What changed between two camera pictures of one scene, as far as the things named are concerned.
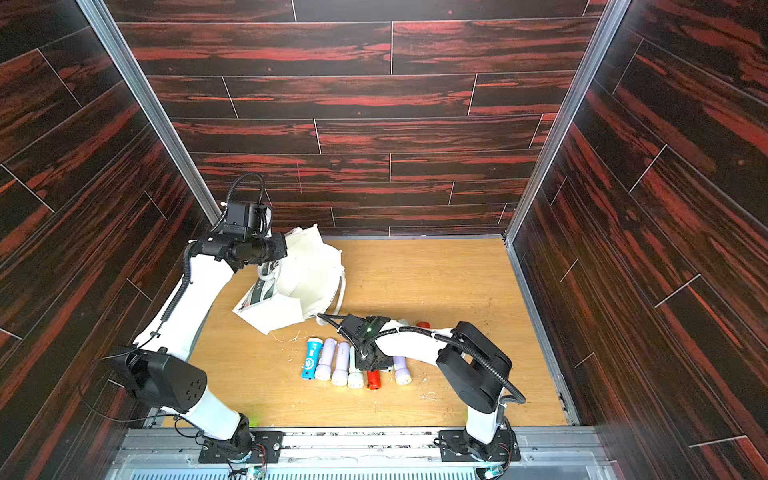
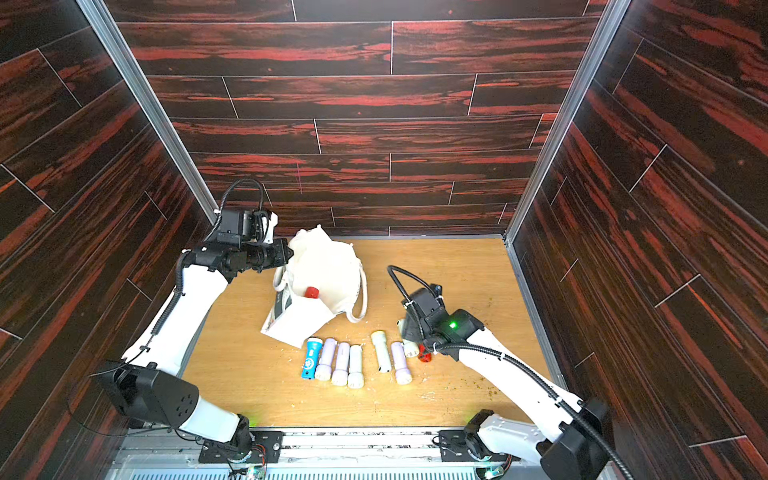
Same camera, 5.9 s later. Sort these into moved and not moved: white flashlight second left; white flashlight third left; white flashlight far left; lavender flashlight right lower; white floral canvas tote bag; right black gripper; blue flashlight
Moved: right black gripper; white floral canvas tote bag
Not moved: white flashlight third left; white flashlight second left; lavender flashlight right lower; blue flashlight; white flashlight far left
